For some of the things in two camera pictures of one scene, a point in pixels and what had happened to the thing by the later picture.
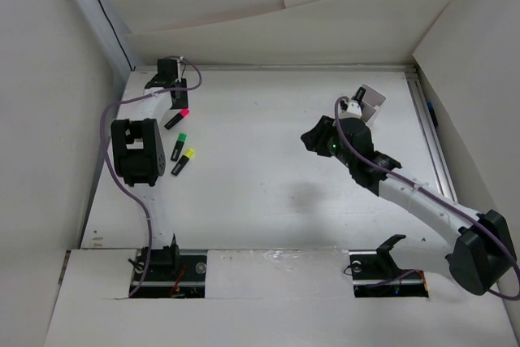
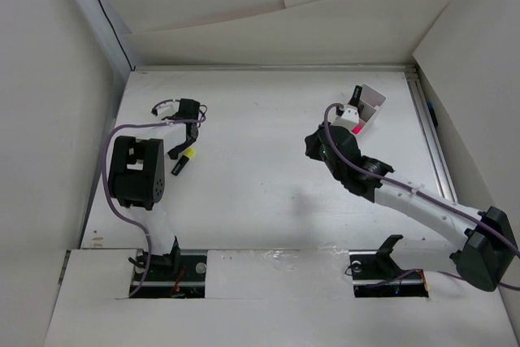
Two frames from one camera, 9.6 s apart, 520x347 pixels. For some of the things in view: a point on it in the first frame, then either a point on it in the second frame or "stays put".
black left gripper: (180, 103) to (179, 149)
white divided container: (370, 103) stays put
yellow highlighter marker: (182, 162) stays put
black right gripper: (314, 139) to (312, 143)
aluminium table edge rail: (431, 135) stays put
